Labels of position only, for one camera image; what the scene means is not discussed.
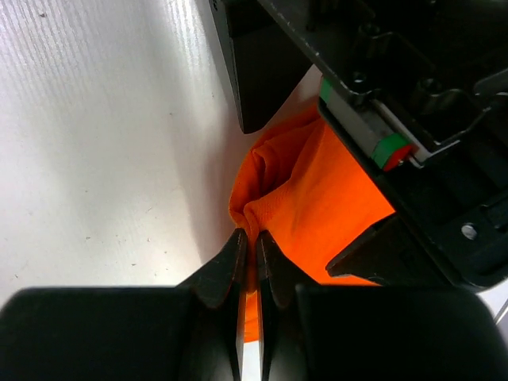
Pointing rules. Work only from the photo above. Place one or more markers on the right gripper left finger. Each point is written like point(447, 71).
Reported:
point(192, 331)

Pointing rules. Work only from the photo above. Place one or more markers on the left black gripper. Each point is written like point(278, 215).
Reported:
point(417, 91)

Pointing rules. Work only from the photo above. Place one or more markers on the orange t shirt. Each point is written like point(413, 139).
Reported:
point(302, 185)

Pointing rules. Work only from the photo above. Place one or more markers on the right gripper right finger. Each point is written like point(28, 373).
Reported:
point(310, 331)

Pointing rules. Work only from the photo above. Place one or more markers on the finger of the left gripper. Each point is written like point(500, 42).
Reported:
point(388, 254)
point(263, 64)

